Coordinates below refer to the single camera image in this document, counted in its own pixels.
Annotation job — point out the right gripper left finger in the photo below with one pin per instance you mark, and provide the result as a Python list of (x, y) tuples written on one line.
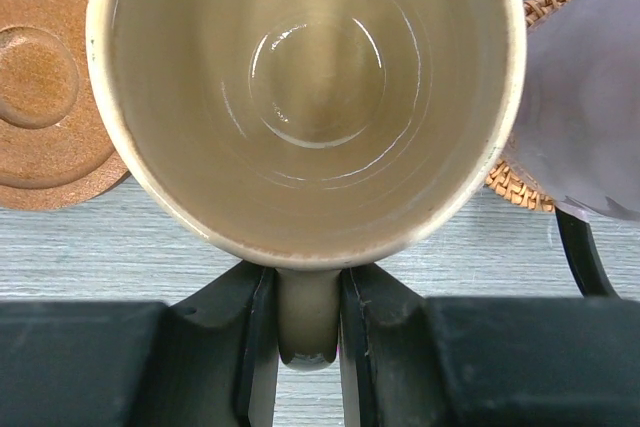
[(209, 360)]

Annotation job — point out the purple translucent cup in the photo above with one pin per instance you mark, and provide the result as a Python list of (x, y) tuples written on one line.
[(576, 136)]

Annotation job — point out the beige ceramic mug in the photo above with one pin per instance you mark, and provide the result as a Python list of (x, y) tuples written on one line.
[(310, 136)]

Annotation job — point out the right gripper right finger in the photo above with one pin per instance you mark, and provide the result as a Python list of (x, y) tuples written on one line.
[(406, 360)]

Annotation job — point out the woven rattan coaster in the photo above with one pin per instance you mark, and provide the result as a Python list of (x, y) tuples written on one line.
[(518, 188)]

